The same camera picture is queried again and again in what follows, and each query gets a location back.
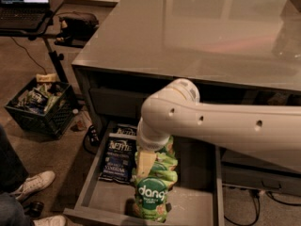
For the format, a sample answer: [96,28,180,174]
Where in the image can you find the small black cylinder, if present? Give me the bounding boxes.
[28,202,44,218]

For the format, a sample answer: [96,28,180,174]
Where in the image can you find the blue kettle chip bag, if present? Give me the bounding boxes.
[99,133,136,184]
[114,124,137,137]

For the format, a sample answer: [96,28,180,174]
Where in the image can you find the right lower grey drawer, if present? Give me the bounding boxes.
[222,166,301,196]

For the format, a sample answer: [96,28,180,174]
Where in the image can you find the dark bag on floor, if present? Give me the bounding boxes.
[55,11,99,48]

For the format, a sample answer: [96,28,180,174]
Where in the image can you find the right middle grey drawer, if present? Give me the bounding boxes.
[221,149,301,174]

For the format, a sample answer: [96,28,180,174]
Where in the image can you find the snack bags in crate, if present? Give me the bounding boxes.
[14,73,63,114]

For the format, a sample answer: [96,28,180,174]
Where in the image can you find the green dang chip bag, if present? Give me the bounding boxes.
[133,173,178,223]
[131,161,179,184]
[159,136,175,156]
[135,148,179,168]

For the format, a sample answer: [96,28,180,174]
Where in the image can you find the rear green Dang chip bag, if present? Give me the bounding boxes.
[159,136,175,156]

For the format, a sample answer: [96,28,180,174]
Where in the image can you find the grey counter cabinet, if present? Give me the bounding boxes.
[71,0,301,197]

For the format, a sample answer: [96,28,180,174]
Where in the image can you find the black power adapter cable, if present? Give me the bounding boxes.
[82,124,102,156]

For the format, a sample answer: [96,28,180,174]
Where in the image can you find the black plastic crate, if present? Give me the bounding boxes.
[5,79,78,138]

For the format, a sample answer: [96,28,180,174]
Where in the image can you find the person leg in jeans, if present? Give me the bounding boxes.
[0,126,34,226]

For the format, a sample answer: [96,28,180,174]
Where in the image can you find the white left sneaker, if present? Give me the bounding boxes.
[9,170,55,202]

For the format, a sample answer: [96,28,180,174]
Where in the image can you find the black floor cable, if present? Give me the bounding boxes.
[223,189,301,226]

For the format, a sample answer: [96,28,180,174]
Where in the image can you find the front green Dang chip bag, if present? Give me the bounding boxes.
[133,173,178,223]

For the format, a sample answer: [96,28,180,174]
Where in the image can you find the open grey middle drawer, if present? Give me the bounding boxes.
[64,121,224,226]

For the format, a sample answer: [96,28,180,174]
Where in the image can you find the open laptop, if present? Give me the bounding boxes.
[0,0,50,30]

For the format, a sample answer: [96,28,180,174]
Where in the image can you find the grey top drawer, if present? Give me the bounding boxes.
[89,87,148,119]

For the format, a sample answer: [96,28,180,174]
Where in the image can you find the black laptop stand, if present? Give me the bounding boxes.
[0,0,68,83]

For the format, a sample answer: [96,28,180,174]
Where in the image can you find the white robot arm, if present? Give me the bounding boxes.
[137,78,301,171]

